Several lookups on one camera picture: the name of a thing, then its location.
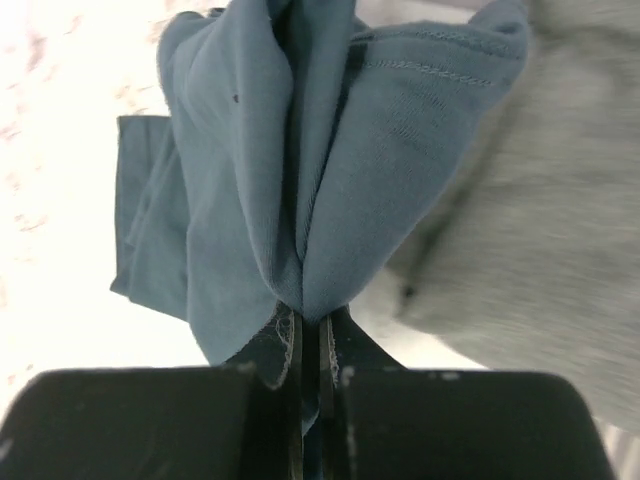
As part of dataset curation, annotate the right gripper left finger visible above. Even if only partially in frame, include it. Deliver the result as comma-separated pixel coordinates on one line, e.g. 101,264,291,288
1,305,303,480

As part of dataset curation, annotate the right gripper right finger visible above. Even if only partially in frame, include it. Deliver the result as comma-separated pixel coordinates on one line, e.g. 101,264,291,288
319,309,615,480

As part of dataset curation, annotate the blue grey t shirt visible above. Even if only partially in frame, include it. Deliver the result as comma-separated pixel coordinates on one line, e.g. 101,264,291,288
111,1,529,364

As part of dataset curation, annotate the folded grey t shirt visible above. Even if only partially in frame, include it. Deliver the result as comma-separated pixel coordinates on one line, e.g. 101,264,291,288
349,0,640,441

